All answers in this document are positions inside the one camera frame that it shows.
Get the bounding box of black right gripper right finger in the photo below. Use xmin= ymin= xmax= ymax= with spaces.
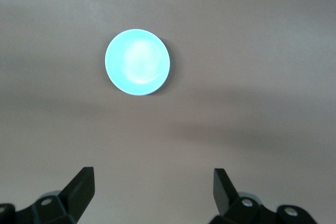
xmin=213 ymin=168 xmax=319 ymax=224

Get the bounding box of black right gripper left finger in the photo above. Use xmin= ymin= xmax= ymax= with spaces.
xmin=0 ymin=166 xmax=96 ymax=224

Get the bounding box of blue bowl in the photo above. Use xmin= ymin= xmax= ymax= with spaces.
xmin=104 ymin=28 xmax=171 ymax=97

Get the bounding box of brown table cover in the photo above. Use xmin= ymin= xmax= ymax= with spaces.
xmin=0 ymin=0 xmax=336 ymax=224

